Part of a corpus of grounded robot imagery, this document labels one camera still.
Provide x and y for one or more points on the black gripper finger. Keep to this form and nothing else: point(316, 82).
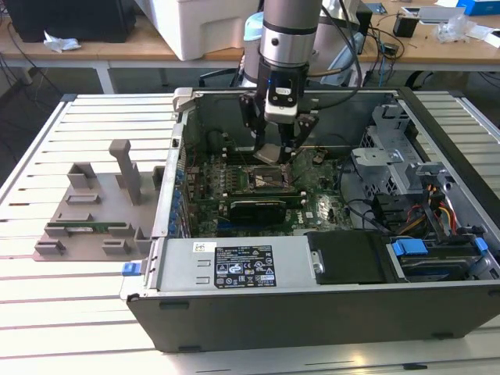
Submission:
point(287, 144)
point(254, 113)

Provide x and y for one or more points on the silver CPU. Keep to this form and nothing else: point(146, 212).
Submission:
point(268, 153)

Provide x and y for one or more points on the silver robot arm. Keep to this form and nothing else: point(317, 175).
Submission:
point(289, 23)

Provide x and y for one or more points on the CPU socket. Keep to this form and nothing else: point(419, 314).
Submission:
point(265, 179)

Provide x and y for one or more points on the coin cell battery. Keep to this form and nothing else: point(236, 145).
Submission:
point(317, 158)

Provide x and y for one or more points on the black RAM slot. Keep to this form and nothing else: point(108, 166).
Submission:
point(238, 161)
point(238, 157)
point(265, 191)
point(238, 153)
point(238, 149)
point(301, 202)
point(265, 195)
point(297, 198)

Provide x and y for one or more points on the black chair base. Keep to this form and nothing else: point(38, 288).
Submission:
point(218, 74)
point(416, 80)

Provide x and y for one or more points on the pale grey teach pendant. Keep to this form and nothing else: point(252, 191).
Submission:
point(345, 48)

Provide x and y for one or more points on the black graphics card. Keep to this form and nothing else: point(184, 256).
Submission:
point(258, 213)

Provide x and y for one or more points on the silver chipset heatsink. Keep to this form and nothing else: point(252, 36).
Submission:
point(326, 209)

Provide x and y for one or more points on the green motherboard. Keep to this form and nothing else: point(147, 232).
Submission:
point(211, 176)

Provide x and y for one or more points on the black upright box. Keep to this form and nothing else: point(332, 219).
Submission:
point(365, 27)

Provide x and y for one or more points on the white plastic machine housing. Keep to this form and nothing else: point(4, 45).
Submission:
point(203, 27)

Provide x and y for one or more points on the blue expansion slot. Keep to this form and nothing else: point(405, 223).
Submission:
point(224, 227)

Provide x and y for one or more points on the silver metal drive cage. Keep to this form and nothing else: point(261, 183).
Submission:
point(390, 172)

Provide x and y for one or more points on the small black box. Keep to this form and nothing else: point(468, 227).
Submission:
point(404, 26)

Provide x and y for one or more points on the black plastic bay shroud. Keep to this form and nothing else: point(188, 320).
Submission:
point(347, 258)

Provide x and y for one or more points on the wooden desk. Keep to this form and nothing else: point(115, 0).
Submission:
point(129, 48)
point(429, 51)

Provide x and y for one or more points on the hard disk blue carrier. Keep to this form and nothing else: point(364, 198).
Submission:
point(408, 248)

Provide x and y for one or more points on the silver power supply unit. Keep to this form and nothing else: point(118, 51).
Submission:
point(183, 269)

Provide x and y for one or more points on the flat grey tray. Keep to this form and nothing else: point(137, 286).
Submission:
point(441, 13)

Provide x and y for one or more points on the grey parts rack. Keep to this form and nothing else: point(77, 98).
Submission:
point(101, 195)

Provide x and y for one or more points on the clear plastic bag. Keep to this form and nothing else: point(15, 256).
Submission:
point(453, 29)

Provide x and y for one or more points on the open black PC case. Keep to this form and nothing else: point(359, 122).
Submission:
point(273, 324)

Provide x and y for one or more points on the blue case latch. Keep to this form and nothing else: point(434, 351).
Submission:
point(131, 269)

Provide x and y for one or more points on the crumpled white paper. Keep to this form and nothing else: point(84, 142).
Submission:
point(62, 43)

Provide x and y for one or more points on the white paper card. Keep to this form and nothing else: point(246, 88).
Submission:
point(488, 37)

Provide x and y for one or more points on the large black equipment case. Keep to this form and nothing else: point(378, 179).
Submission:
point(70, 19)

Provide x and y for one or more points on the blue cardboard box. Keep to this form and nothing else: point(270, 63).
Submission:
point(484, 7)

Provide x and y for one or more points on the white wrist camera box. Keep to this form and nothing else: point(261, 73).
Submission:
point(283, 105)

